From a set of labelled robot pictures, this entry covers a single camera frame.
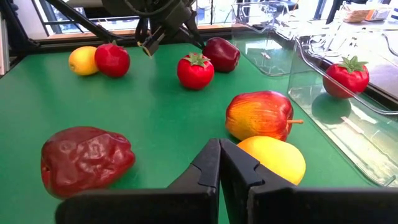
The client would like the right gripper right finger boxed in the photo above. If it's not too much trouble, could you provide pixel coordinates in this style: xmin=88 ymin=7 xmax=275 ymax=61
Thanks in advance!
xmin=220 ymin=138 xmax=398 ymax=224

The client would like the red yellow streaked apple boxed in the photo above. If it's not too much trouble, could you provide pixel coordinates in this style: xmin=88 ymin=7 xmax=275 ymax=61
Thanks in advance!
xmin=225 ymin=90 xmax=305 ymax=142

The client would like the yellow lemon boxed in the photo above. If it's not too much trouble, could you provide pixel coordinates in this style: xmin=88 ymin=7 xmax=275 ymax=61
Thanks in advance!
xmin=68 ymin=45 xmax=100 ymax=77
xmin=236 ymin=135 xmax=307 ymax=187

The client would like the clear plastic basket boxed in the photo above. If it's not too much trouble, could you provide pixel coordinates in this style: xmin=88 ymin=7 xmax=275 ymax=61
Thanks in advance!
xmin=231 ymin=1 xmax=299 ymax=77
xmin=287 ymin=29 xmax=398 ymax=187

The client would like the orange white box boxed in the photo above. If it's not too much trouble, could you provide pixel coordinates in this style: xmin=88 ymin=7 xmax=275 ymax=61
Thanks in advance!
xmin=365 ymin=7 xmax=392 ymax=22

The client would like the green table mat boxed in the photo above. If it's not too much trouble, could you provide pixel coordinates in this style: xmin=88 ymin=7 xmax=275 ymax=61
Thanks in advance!
xmin=0 ymin=42 xmax=398 ymax=224

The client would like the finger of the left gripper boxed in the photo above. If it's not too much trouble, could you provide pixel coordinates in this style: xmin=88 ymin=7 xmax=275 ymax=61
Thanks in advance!
xmin=190 ymin=17 xmax=207 ymax=50
xmin=178 ymin=26 xmax=203 ymax=50

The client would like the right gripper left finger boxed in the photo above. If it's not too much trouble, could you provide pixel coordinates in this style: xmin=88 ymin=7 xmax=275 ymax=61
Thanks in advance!
xmin=55 ymin=138 xmax=221 ymax=224

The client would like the woven wicker basket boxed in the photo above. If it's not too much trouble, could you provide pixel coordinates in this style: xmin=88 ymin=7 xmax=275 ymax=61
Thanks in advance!
xmin=341 ymin=7 xmax=371 ymax=24

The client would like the dented dark red apple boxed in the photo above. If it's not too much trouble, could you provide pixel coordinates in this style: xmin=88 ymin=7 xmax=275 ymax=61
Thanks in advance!
xmin=40 ymin=126 xmax=137 ymax=200

